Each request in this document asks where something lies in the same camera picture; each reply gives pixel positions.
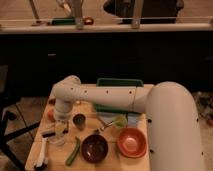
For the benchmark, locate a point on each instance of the dark maroon bowl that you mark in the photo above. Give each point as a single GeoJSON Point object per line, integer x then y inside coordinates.
{"type": "Point", "coordinates": [94, 148]}

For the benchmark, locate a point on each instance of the metal spoon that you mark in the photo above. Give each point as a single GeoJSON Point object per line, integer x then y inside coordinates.
{"type": "Point", "coordinates": [101, 129]}

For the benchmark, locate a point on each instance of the white paper cup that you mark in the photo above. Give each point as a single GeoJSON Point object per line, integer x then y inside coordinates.
{"type": "Point", "coordinates": [57, 140]}

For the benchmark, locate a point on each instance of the orange tomato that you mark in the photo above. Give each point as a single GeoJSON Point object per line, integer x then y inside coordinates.
{"type": "Point", "coordinates": [50, 115]}

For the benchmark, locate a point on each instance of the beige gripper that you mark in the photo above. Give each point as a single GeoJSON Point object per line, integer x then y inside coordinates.
{"type": "Point", "coordinates": [61, 128]}

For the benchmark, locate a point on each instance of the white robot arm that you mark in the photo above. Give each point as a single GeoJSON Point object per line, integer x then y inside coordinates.
{"type": "Point", "coordinates": [174, 135]}

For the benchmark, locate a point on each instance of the green handled tool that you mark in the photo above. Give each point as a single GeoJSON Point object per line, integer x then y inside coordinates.
{"type": "Point", "coordinates": [61, 21]}

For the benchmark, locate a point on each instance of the blue gray cloth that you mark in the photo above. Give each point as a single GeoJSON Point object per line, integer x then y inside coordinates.
{"type": "Point", "coordinates": [106, 117]}

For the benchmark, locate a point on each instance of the orange bowl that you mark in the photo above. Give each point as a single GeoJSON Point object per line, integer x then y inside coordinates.
{"type": "Point", "coordinates": [132, 143]}

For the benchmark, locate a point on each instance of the green plastic tray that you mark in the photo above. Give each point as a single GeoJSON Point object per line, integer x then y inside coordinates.
{"type": "Point", "coordinates": [117, 82]}

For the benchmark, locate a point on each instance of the red tape roll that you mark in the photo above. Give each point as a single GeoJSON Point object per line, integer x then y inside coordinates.
{"type": "Point", "coordinates": [88, 21]}

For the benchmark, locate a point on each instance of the green cucumber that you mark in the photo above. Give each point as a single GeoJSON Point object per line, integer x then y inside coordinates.
{"type": "Point", "coordinates": [74, 153]}

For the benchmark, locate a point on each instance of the small metal cup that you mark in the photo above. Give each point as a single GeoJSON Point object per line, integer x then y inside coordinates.
{"type": "Point", "coordinates": [79, 121]}

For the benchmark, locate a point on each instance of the dark red dried chili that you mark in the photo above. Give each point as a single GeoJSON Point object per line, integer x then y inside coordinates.
{"type": "Point", "coordinates": [52, 101]}

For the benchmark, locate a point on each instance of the white dish brush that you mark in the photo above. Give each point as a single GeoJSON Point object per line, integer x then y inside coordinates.
{"type": "Point", "coordinates": [42, 160]}

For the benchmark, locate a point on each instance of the black chair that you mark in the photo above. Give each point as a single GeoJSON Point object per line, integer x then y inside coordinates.
{"type": "Point", "coordinates": [6, 100]}

